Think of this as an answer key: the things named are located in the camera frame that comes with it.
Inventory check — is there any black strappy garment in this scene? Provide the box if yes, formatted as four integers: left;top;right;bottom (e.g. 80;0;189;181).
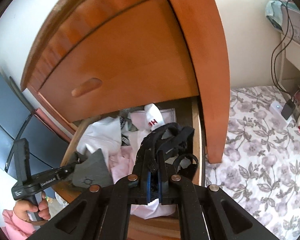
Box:
135;122;198;180

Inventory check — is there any grey fabric garment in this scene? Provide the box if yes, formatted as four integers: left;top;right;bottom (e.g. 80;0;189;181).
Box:
66;149;113;188

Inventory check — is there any person's left hand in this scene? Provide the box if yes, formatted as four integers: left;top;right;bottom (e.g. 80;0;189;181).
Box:
13;192;51;222

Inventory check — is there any pink garment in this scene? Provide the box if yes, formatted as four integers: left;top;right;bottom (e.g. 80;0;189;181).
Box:
109;146;136;184

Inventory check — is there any pink sleeve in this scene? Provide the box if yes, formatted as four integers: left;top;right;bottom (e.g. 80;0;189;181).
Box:
1;210;36;240

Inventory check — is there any open lower wooden drawer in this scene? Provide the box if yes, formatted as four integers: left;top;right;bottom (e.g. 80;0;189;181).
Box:
53;97;202;239

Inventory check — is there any white folded garment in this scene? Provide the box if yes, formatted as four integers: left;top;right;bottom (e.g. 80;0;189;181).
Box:
76;117;121;156

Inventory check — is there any white sock red lettering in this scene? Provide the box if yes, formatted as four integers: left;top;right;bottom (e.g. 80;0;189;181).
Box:
129;103;165;131

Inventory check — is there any dark blue panel board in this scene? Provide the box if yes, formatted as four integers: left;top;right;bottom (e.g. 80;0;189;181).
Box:
0;72;69;178

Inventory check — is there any floral purple bedsheet mattress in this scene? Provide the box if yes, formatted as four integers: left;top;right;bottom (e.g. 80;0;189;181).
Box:
205;86;300;239

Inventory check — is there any closed upper wooden drawer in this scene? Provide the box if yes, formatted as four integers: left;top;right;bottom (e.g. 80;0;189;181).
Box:
39;0;198;122

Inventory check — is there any white small device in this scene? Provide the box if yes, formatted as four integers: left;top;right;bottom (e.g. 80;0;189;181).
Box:
269;101;292;128

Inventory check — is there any wooden nightstand cabinet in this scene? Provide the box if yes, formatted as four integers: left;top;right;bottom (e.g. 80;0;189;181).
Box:
20;0;230;163

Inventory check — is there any black power adapter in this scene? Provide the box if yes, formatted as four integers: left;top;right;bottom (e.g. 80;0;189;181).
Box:
281;99;295;120

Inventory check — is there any teal plastic bag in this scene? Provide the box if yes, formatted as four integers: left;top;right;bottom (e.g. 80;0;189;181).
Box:
265;0;289;33

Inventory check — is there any black cable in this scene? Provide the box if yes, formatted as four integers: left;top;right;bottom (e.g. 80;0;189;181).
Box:
270;0;294;100

